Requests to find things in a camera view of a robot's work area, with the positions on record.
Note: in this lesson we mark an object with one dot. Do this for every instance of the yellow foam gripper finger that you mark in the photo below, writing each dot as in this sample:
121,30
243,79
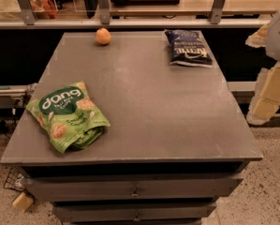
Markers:
266,100
258,39

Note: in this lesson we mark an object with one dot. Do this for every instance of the green rice chip bag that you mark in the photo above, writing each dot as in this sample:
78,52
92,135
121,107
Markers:
69,116

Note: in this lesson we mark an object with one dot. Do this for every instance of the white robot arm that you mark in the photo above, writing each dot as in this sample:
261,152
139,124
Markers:
272,48

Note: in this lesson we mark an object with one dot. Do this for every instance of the dark blue chip bag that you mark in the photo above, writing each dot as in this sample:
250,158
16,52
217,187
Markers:
188,49

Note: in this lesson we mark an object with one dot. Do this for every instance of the orange white plastic bag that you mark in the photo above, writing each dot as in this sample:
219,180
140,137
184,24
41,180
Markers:
44,6

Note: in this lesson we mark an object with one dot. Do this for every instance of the grey drawer cabinet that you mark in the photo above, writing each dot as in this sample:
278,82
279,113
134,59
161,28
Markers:
165,119

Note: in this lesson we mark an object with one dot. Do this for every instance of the orange fruit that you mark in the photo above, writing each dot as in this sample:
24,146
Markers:
103,36

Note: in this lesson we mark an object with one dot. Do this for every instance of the lower grey drawer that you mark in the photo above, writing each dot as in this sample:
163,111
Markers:
134,212

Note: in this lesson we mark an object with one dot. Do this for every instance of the grey drawer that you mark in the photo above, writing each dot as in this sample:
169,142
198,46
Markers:
134,212
132,187

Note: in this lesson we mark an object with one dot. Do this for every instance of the upper grey drawer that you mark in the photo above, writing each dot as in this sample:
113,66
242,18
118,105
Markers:
132,187

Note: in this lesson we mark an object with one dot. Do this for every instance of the yellow sponge block on floor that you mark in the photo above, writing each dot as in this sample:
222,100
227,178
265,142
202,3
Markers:
23,202

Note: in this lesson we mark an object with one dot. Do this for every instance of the metal shelf rail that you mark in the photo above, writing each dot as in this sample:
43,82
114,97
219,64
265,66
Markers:
11,18

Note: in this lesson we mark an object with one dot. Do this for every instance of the black wire basket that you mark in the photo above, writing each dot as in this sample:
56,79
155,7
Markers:
14,181

